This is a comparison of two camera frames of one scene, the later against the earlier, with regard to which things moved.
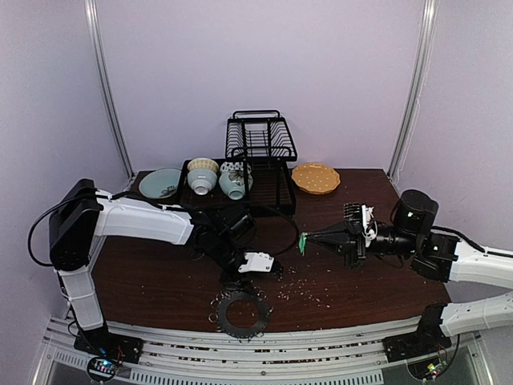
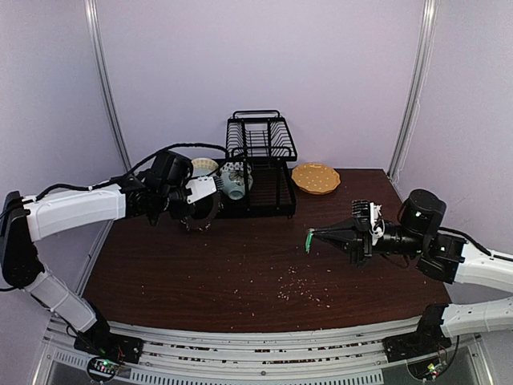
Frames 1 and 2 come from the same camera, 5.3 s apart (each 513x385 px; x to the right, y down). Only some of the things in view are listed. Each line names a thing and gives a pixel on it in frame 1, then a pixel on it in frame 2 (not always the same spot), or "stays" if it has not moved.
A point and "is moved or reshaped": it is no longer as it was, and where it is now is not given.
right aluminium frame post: [417, 84] stays
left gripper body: [232, 281] -> [174, 200]
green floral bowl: [232, 183] stays
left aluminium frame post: [90, 10] stays
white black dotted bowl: [237, 165] stays
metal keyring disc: [241, 333] is moved or reshaped
